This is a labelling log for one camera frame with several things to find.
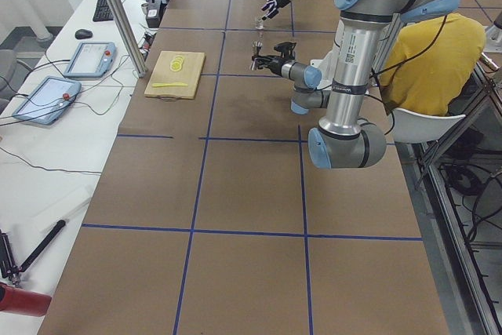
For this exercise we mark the teach pendant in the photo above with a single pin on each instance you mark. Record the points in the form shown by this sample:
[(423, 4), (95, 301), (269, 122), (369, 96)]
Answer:
[(48, 101), (91, 60)]

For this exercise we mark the white chair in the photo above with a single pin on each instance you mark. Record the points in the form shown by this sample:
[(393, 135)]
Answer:
[(411, 127)]

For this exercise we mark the black computer mouse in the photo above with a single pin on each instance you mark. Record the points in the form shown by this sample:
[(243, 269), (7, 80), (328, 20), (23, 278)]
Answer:
[(83, 34)]

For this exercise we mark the red cylinder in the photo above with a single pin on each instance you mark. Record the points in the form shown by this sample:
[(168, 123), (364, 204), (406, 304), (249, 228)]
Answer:
[(23, 302)]

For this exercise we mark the bamboo cutting board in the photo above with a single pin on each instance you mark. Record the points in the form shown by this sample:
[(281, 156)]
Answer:
[(190, 74)]

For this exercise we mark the black keyboard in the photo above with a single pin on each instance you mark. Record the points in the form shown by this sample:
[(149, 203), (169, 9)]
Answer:
[(102, 12)]

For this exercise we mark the person in yellow shirt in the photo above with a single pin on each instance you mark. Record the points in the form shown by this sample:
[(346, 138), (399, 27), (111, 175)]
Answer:
[(430, 63)]

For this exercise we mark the teach pendant far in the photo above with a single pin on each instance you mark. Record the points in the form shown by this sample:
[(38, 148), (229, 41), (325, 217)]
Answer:
[(91, 60)]

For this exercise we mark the yellow plastic knife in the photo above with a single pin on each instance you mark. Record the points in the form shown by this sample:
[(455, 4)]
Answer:
[(168, 84)]

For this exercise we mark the teach pendant near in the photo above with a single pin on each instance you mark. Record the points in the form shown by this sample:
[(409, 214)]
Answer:
[(48, 101)]

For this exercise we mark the aluminium frame post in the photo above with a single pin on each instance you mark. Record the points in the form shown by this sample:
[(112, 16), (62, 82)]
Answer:
[(126, 32)]

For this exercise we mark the steel double jigger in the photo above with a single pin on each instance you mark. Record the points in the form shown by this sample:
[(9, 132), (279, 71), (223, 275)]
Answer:
[(257, 46)]

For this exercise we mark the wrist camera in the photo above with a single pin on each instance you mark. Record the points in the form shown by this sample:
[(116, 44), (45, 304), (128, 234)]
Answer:
[(286, 50)]

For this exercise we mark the clear glass cup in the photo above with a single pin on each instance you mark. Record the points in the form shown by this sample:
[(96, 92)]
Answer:
[(259, 24)]

